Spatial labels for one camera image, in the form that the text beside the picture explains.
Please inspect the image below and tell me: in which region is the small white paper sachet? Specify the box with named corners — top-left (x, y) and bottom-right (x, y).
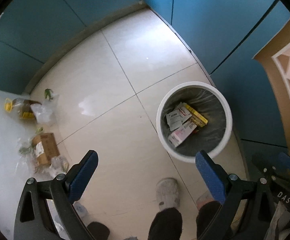
top-left (166, 109), bottom-right (191, 132)

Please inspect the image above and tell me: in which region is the long white toothpaste box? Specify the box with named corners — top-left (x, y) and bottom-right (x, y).
top-left (168, 120), bottom-right (197, 147)

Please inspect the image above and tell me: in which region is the white green medicine box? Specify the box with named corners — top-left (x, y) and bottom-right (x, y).
top-left (175, 102), bottom-right (192, 123)

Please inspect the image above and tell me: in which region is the white round trash bin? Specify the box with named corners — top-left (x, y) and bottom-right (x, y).
top-left (156, 81), bottom-right (233, 163)

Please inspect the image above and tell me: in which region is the yellow box in bin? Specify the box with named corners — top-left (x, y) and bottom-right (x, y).
top-left (185, 104), bottom-right (208, 127)

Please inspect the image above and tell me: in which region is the brown cardboard box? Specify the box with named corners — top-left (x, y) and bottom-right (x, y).
top-left (32, 133), bottom-right (60, 166)

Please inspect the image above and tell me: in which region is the clear plastic bag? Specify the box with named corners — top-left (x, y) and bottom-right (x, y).
top-left (31, 94), bottom-right (59, 126)

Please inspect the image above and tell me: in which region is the cooking oil bottle yellow cap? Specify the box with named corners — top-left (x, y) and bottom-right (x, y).
top-left (4, 98), bottom-right (41, 120)

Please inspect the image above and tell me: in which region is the blue lower cabinet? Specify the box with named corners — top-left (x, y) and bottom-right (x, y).
top-left (0, 0), bottom-right (290, 160)

